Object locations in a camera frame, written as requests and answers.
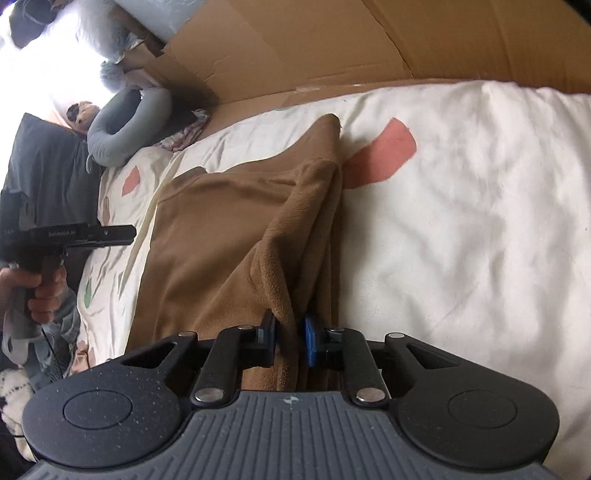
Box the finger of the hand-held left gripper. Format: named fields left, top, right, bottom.
left=102, top=224, right=138, bottom=246

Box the brown t-shirt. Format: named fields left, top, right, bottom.
left=127, top=113, right=345, bottom=393

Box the wooden furniture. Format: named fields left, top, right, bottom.
left=108, top=9, right=167, bottom=70

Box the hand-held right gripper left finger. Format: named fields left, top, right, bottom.
left=121, top=308, right=278, bottom=408

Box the grey fluffy plush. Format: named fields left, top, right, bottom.
left=99, top=60, right=127, bottom=93

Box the dark grey cloth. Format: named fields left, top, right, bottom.
left=0, top=113, right=100, bottom=268

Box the white patterned bed blanket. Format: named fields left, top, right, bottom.
left=71, top=78, right=591, bottom=467

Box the brown cardboard sheet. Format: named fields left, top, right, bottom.
left=122, top=0, right=591, bottom=123

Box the black flat pad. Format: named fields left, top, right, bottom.
left=122, top=90, right=199, bottom=139

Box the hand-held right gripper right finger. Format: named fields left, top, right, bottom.
left=302, top=313, right=455, bottom=408

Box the white fluffy plush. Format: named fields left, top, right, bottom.
left=60, top=0, right=134, bottom=61

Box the grey neck pillow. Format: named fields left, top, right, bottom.
left=87, top=87, right=174, bottom=167

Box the brown teddy bear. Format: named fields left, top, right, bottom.
left=66, top=102, right=100, bottom=134

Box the colourful patterned cloth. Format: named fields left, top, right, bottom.
left=154, top=108, right=208, bottom=152

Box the person's left hand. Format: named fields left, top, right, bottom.
left=0, top=267, right=69, bottom=320

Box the dark bag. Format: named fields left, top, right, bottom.
left=9, top=0, right=63, bottom=47

